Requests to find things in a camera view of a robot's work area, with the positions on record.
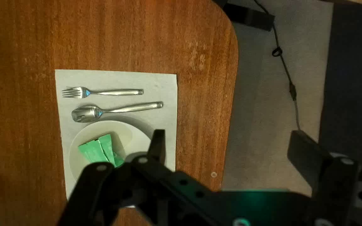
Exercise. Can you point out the silver fork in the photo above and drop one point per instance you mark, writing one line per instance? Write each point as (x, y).
(114, 92)

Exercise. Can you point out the black power adapter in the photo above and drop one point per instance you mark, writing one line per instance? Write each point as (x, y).
(248, 16)

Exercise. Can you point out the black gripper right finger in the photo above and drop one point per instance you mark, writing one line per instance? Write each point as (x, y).
(315, 158)

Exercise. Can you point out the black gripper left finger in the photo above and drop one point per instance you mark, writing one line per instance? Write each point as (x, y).
(156, 144)

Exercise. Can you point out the white round plate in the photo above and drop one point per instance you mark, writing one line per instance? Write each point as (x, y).
(126, 133)

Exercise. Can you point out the silver spoon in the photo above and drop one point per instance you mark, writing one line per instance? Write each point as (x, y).
(87, 113)

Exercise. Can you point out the white table mat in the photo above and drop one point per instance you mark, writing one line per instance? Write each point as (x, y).
(164, 83)

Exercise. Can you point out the green folded napkin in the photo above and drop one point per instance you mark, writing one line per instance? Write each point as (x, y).
(101, 148)

